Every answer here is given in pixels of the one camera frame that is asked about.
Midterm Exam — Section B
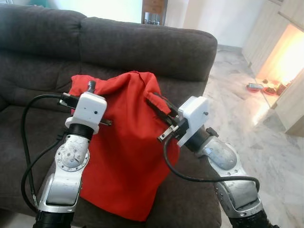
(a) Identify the small brown bottle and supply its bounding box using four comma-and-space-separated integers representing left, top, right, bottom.
278, 81, 290, 95

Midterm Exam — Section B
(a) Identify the red bowl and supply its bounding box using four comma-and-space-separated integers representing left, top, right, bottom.
263, 85, 278, 95

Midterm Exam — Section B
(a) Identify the brown wooden cabinet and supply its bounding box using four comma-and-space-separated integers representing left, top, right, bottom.
141, 0, 168, 25

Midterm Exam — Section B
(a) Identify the red tray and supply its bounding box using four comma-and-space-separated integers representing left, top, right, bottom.
246, 82, 264, 92

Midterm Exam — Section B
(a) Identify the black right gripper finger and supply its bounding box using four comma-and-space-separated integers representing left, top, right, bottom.
155, 99, 180, 125

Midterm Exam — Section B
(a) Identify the red fabric pillow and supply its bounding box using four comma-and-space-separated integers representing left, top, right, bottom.
68, 71, 181, 222

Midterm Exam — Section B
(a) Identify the dark grey fabric sofa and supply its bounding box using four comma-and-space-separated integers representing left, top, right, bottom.
0, 4, 223, 228

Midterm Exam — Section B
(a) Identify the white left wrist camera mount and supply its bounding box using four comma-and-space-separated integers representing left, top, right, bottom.
65, 92, 107, 134

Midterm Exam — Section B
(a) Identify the light wood wall cabinet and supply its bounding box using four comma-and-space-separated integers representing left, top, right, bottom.
241, 0, 304, 138

